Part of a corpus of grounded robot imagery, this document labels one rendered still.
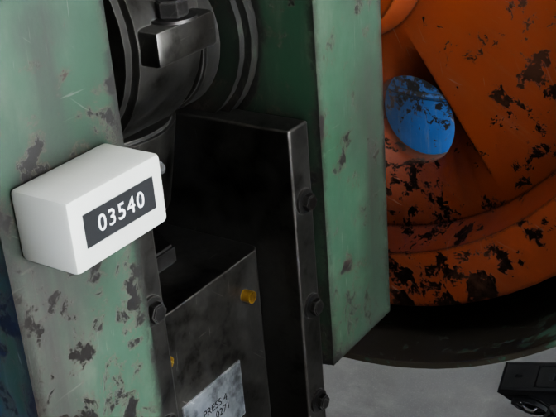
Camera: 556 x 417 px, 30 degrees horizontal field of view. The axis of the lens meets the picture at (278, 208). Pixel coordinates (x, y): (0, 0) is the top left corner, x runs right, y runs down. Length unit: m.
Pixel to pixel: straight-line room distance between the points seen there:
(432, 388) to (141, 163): 2.15
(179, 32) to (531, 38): 0.40
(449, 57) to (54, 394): 0.55
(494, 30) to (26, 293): 0.55
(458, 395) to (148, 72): 2.04
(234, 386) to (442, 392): 1.85
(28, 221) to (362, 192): 0.37
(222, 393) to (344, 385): 1.87
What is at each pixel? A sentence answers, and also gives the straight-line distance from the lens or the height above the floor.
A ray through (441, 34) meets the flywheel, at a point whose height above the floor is 1.26.
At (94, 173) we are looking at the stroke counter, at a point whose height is 1.33.
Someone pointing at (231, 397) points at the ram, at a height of 1.06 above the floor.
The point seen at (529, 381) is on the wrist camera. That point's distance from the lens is 0.79.
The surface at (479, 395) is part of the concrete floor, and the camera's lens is 2.63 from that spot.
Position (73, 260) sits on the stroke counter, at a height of 1.30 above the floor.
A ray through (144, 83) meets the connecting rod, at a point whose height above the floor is 1.33.
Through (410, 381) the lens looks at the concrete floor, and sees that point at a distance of 2.68.
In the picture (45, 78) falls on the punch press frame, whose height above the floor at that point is 1.38.
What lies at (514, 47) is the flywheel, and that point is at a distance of 0.96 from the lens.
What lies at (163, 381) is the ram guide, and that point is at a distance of 0.68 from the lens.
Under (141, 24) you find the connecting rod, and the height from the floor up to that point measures 1.37.
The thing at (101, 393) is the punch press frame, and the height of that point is 1.19.
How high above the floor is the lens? 1.54
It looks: 25 degrees down
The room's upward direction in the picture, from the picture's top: 5 degrees counter-clockwise
